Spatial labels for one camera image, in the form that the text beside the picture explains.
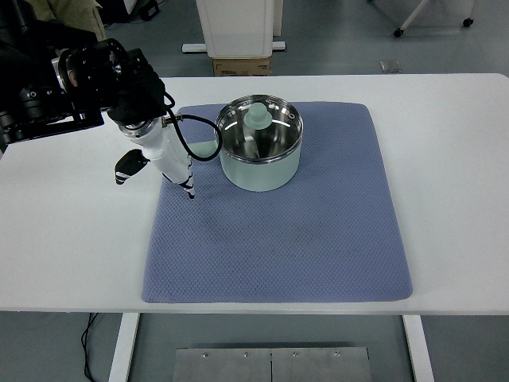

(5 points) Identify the white table leg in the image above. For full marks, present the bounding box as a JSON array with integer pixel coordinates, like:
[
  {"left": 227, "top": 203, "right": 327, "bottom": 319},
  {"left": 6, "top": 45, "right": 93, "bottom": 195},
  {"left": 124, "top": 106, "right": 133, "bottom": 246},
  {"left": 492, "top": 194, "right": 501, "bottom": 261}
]
[
  {"left": 107, "top": 313, "right": 141, "bottom": 382},
  {"left": 401, "top": 314, "right": 435, "bottom": 382}
]

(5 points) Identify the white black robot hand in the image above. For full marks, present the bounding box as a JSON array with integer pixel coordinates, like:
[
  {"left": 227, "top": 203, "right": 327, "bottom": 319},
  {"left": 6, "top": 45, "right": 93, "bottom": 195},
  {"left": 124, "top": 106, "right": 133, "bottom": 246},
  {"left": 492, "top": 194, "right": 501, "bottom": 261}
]
[{"left": 114, "top": 126, "right": 196, "bottom": 201}]

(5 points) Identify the white stand base foot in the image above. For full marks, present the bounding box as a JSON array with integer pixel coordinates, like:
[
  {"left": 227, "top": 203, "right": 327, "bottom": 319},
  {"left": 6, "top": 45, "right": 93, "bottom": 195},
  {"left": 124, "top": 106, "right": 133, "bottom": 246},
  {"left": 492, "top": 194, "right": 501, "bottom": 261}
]
[{"left": 181, "top": 39, "right": 287, "bottom": 54}]

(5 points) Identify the green pot with handle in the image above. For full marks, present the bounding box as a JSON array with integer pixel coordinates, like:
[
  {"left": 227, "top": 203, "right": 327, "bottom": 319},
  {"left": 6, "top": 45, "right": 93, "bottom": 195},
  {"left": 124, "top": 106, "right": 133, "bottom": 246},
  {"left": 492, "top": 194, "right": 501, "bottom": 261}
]
[{"left": 186, "top": 94, "right": 305, "bottom": 193}]

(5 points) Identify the cardboard box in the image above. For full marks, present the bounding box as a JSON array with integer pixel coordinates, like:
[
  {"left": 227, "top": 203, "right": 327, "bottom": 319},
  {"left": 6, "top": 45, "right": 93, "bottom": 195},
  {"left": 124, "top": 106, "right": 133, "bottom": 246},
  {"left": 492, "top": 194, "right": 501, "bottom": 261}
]
[{"left": 212, "top": 56, "right": 274, "bottom": 77}]

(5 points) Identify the glass lid with green knob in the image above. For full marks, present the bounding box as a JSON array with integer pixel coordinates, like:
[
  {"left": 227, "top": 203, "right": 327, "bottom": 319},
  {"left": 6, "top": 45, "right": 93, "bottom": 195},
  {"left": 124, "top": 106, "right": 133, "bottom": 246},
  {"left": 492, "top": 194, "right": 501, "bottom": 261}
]
[{"left": 214, "top": 94, "right": 305, "bottom": 165}]

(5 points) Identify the person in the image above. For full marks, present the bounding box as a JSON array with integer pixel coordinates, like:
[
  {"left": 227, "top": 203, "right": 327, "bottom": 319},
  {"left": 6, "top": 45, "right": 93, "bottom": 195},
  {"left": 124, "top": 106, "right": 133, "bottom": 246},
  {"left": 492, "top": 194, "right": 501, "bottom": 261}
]
[{"left": 33, "top": 0, "right": 107, "bottom": 41}]

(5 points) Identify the black floor device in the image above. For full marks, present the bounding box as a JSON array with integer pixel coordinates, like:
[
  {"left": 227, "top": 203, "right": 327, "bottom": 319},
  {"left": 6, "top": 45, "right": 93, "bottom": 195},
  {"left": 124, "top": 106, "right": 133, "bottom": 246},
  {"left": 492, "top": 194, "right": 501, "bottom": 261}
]
[{"left": 134, "top": 0, "right": 161, "bottom": 21}]

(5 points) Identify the grey metal plate with screws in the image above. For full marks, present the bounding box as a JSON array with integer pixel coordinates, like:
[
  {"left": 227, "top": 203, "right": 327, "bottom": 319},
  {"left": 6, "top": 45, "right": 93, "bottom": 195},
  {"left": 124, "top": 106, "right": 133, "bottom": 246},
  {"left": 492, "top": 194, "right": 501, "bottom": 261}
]
[{"left": 173, "top": 346, "right": 373, "bottom": 382}]

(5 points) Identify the white cabinet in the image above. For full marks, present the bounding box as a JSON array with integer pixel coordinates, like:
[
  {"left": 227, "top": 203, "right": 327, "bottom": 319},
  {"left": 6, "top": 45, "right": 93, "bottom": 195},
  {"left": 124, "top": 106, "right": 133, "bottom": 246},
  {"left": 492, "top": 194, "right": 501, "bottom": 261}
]
[{"left": 196, "top": 0, "right": 286, "bottom": 59}]

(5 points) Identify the white frame with casters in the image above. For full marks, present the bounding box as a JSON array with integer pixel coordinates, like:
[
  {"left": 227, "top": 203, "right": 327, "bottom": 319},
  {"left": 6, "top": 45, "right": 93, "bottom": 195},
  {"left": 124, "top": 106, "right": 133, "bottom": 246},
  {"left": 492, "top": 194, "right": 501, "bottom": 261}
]
[{"left": 393, "top": 0, "right": 475, "bottom": 39}]

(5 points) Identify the blue textured mat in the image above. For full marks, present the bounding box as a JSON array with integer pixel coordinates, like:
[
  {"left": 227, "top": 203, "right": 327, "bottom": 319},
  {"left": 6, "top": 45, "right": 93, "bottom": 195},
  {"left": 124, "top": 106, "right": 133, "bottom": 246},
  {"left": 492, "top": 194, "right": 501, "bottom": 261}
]
[{"left": 142, "top": 102, "right": 414, "bottom": 306}]

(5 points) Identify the black floor cable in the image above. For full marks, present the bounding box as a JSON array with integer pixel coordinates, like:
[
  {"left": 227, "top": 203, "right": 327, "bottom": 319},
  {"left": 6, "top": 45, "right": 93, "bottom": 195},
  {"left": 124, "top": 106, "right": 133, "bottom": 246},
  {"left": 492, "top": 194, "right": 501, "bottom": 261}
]
[{"left": 80, "top": 312, "right": 101, "bottom": 382}]

